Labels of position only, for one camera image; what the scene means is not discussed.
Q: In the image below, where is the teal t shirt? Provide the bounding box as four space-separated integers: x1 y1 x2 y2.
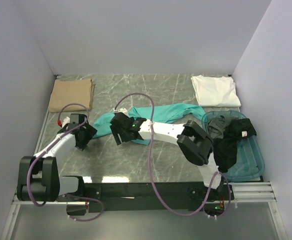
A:
93 103 206 139

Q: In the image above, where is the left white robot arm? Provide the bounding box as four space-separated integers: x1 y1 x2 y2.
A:
16 113 97 202

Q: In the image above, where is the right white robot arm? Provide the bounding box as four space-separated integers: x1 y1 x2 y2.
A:
110 112 225 200

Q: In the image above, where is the folded tan t shirt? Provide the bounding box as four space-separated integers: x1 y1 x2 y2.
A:
48 78 95 113

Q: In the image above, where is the black base beam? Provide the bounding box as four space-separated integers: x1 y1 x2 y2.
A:
65 181 233 217

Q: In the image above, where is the grey t shirt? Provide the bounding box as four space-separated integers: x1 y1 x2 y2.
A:
207 116 227 139

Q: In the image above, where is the folded white t shirt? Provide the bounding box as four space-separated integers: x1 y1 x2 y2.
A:
191 75 241 108

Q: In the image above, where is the black t shirt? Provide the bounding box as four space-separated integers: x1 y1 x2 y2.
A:
213 118 257 173

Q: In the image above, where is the blue plastic bin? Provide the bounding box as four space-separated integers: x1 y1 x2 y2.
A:
201 110 265 182

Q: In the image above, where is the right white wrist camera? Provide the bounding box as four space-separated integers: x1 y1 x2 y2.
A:
113 107 129 116

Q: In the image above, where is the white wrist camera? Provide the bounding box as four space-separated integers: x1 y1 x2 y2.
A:
113 107 129 116
57 116 70 128

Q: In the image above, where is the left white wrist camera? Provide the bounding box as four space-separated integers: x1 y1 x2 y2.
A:
57 116 70 128

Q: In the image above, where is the aluminium frame rail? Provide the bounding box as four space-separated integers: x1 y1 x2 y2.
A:
11 181 277 205

